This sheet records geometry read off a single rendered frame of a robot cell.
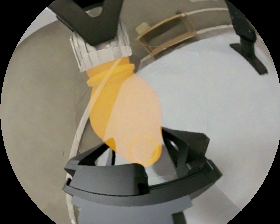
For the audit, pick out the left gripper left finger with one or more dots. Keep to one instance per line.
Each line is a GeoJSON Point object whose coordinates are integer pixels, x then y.
{"type": "Point", "coordinates": [88, 157]}

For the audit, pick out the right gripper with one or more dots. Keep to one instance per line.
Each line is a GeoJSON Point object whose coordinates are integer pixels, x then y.
{"type": "Point", "coordinates": [94, 30]}

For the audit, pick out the orange plastic bottle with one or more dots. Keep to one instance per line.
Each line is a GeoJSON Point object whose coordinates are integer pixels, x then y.
{"type": "Point", "coordinates": [125, 112]}

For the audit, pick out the white ribbed bottle cap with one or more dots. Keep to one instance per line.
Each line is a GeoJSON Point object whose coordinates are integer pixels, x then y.
{"type": "Point", "coordinates": [90, 56]}

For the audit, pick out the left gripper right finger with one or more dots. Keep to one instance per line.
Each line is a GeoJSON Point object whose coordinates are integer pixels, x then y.
{"type": "Point", "coordinates": [191, 146]}

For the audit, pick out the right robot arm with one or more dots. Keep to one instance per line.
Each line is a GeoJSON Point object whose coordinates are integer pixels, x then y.
{"type": "Point", "coordinates": [241, 26]}

